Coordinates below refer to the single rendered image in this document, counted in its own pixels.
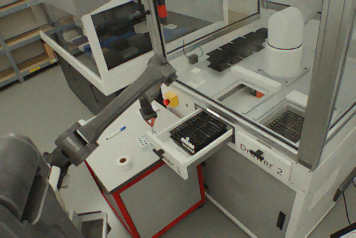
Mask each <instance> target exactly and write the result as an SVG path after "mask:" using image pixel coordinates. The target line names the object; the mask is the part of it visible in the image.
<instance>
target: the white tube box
mask: <svg viewBox="0 0 356 238"><path fill-rule="evenodd" d="M151 133H152V134H154V135H156V134H157V133H159V132H158V131H157V130H155V131H154V133H153V132H151ZM142 137H144V140H142ZM136 139H137V142H138V144H139V146H140V148H141V150H142V152H144V151H147V150H149V149H150V147H149V143H148V141H147V137H146V134H144V135H141V136H140V137H137V138H136Z"/></svg>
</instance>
